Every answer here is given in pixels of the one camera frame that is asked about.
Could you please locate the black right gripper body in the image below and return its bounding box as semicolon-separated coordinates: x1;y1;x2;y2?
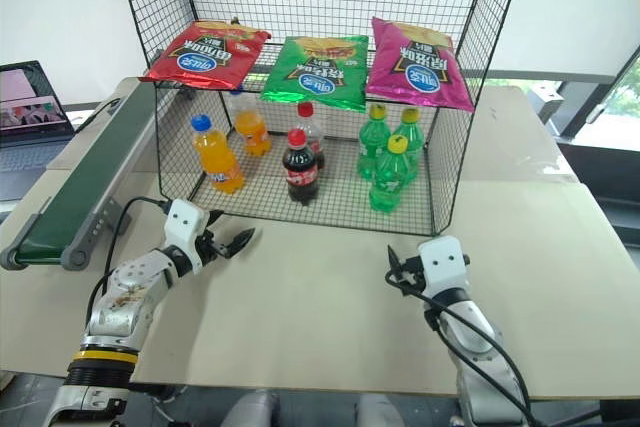
398;255;427;296

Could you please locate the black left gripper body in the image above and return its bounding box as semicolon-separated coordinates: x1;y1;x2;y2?
194;228;237;271

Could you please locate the orange soda bottle blue cap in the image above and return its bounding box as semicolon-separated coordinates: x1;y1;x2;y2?
191;114;246;196
230;89;273;157

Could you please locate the green soda bottle yellow cap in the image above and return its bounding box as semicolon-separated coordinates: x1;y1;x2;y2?
368;135;412;214
394;107;426;184
357;103;392;181

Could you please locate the cola bottle red cap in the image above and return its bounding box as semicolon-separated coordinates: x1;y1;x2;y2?
296;102;327;171
282;128;321;206

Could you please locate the red chip bag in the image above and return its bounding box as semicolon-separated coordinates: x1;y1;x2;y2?
138;20;273;92

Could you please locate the grey rounded shape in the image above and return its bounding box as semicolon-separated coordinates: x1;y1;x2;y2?
233;391;281;427

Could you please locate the green chip bag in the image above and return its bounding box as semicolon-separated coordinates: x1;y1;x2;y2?
259;35;370;113

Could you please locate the magenta chip bag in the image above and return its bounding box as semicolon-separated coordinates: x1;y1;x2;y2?
365;16;475;113

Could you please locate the dark grey laptop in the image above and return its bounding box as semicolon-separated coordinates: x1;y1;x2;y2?
0;60;77;186

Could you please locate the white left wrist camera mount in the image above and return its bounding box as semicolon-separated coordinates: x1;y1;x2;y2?
166;199;211;269

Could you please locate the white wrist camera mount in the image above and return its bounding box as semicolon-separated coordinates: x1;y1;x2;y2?
166;199;211;269
417;235;470;298

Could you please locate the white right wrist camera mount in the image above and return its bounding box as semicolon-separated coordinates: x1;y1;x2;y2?
417;235;470;298

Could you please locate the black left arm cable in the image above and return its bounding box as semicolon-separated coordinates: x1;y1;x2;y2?
83;195;174;331

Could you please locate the green conveyor belt grey frame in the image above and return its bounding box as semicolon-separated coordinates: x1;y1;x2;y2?
0;80;161;272

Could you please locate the grey metal bracket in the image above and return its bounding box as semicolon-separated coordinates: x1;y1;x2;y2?
528;81;567;136

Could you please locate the black window frame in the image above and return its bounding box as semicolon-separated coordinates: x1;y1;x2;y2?
549;44;640;151

